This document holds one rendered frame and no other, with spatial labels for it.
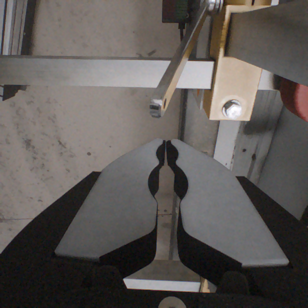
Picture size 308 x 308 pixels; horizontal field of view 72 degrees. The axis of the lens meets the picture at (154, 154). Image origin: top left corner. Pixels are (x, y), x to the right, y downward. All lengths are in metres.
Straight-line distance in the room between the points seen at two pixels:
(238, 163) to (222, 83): 0.39
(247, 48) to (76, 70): 0.18
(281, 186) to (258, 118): 0.17
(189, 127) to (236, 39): 0.26
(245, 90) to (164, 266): 0.25
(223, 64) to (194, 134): 0.23
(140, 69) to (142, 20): 0.87
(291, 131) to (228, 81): 0.32
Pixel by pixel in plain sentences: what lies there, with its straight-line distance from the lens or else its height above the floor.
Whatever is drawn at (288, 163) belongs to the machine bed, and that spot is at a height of 0.71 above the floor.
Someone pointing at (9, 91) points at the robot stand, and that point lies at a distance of 1.17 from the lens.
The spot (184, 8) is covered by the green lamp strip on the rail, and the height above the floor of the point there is 0.70.
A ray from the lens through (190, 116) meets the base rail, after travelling 0.45.
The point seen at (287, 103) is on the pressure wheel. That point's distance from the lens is 0.27.
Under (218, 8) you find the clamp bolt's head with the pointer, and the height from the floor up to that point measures 0.85.
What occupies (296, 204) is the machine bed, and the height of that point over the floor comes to 0.78.
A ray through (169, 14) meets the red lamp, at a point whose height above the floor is 0.70.
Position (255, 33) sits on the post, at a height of 0.94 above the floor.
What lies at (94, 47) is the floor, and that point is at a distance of 1.17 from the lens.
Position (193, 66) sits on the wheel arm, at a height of 0.86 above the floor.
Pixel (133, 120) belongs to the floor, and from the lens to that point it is 1.21.
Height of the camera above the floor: 1.12
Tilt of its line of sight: 60 degrees down
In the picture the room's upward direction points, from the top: 175 degrees counter-clockwise
